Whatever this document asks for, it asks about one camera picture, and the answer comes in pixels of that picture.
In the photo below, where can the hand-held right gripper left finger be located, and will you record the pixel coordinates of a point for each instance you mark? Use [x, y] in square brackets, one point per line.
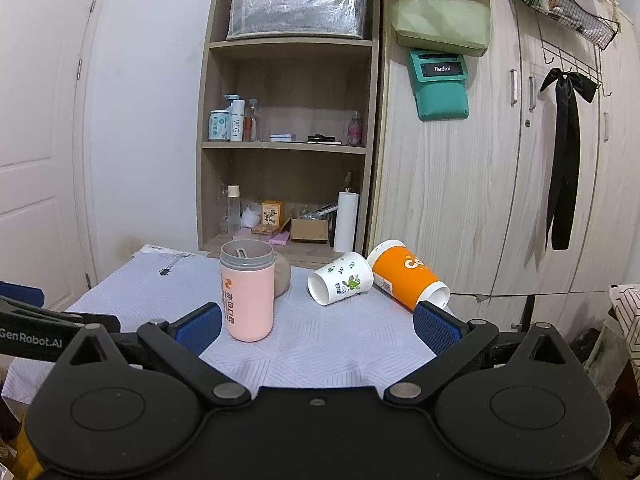
[200, 327]

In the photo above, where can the pink cup grey lid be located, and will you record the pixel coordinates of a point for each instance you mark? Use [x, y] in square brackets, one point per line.
[247, 305]

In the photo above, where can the white paper cup green print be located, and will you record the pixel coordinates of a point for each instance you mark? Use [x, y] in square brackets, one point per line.
[345, 277]

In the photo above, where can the pink floral bottle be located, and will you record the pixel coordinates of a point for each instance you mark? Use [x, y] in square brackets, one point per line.
[355, 132]

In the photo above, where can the flat black item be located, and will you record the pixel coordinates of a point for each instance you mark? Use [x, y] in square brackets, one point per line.
[322, 138]

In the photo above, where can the paper towel roll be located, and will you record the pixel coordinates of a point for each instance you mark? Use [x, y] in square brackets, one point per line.
[346, 222]

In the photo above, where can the white patterned tablecloth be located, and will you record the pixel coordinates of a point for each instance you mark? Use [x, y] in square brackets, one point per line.
[325, 345]

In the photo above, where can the white door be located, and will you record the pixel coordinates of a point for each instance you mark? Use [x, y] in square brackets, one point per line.
[40, 135]

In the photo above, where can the black ribbon bow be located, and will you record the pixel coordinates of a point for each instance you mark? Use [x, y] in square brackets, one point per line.
[565, 160]

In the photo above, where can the grey-brown round object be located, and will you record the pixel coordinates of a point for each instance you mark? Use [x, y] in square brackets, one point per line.
[283, 275]

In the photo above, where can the teal and white jar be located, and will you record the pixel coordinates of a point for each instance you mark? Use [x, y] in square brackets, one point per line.
[218, 126]

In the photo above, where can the wooden wardrobe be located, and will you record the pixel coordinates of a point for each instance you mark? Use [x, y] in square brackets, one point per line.
[450, 200]

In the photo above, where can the cardboard box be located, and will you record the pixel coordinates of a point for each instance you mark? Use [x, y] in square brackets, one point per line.
[309, 231]

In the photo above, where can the yellow floral box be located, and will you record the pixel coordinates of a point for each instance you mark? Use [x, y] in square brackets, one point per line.
[272, 212]

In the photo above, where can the white pump bottle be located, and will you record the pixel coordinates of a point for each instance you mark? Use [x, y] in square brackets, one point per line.
[236, 122]

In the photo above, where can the silver plastic-wrapped box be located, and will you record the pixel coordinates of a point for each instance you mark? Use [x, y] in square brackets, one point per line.
[297, 10]

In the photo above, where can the clear bottle reddish liquid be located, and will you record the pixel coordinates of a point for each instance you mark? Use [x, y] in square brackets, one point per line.
[252, 125]

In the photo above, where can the flat brown wooden box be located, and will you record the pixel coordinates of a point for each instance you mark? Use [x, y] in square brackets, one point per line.
[265, 229]

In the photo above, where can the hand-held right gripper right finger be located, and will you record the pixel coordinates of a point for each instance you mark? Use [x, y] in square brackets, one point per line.
[436, 329]

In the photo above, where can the wooden shelf unit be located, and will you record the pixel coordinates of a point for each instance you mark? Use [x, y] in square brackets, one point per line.
[290, 80]

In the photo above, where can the pink flat box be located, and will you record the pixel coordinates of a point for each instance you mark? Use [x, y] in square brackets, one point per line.
[281, 238]

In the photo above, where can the green fabric bag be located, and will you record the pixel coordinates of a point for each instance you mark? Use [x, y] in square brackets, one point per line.
[440, 20]

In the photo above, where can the white printed paper sheet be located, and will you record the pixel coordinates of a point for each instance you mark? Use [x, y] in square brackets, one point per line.
[150, 254]

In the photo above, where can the small white case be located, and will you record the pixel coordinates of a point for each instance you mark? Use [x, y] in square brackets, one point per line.
[282, 137]

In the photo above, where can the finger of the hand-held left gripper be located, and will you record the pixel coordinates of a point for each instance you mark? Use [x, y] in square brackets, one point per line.
[20, 294]
[45, 313]

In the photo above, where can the clear glass bottle cream cap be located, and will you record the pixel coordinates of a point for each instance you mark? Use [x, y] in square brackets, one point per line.
[233, 212]

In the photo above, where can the patterned white box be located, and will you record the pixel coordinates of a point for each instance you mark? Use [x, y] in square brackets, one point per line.
[627, 317]

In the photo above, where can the orange paper cup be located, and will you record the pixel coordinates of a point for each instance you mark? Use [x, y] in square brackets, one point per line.
[405, 270]

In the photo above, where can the teal pouch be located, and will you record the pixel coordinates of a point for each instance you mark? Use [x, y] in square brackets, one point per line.
[440, 97]

